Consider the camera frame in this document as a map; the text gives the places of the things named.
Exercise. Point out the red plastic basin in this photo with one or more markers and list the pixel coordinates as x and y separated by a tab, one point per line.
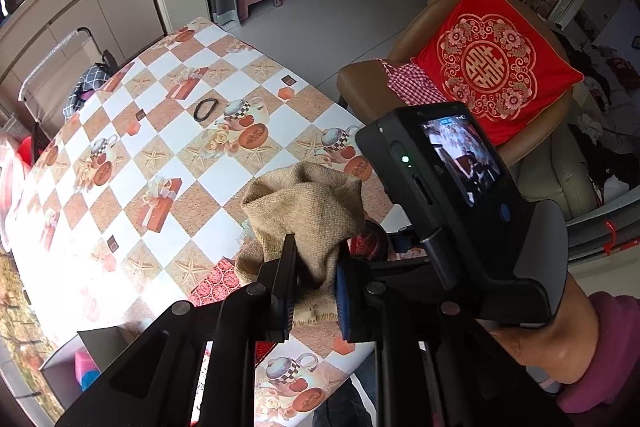
25	152

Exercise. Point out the dark clothes pile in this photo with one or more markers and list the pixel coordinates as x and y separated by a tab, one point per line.
600	72

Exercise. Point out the pink plastic basin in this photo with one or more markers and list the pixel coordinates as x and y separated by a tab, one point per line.
7	187

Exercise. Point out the pink red patterned carton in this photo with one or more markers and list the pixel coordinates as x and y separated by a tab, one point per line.
215	282

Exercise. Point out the dark plaid cloth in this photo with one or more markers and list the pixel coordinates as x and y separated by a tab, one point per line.
87	82

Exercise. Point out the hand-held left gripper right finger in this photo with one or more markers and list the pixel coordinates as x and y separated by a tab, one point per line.
342	302

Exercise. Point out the person's right forearm magenta sleeve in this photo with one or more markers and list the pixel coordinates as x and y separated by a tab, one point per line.
610	357

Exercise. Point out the checkered printed tablecloth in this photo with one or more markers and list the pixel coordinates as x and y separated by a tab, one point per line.
175	157

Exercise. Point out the pink elastic band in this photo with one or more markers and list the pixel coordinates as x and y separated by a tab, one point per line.
550	386

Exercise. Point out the brown armchair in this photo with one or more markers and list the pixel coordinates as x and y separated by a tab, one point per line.
370	82

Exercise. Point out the red white checked cloth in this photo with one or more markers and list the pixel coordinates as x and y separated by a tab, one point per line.
415	82

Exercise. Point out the pink knit slipper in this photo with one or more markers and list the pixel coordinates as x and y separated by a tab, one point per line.
364	244

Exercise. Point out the person's dark trousers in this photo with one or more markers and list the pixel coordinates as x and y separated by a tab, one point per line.
345	402

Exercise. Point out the pink sponge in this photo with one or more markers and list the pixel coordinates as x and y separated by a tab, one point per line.
84	364

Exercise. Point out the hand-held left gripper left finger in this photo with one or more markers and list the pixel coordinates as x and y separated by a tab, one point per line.
280	302

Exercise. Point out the beige folding chair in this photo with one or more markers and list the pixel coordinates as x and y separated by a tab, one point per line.
55	77

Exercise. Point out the burlap sack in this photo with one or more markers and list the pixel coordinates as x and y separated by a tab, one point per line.
300	217

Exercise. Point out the beige leather seat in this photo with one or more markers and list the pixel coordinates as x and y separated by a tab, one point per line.
555	177

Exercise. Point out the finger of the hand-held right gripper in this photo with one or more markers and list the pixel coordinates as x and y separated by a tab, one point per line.
404	242

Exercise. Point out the red plastic hook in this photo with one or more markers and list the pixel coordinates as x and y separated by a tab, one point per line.
609	237

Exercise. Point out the white cardboard box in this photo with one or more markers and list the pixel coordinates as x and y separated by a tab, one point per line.
107	347

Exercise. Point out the red gold patterned cushion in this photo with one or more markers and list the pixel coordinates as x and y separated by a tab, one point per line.
500	57

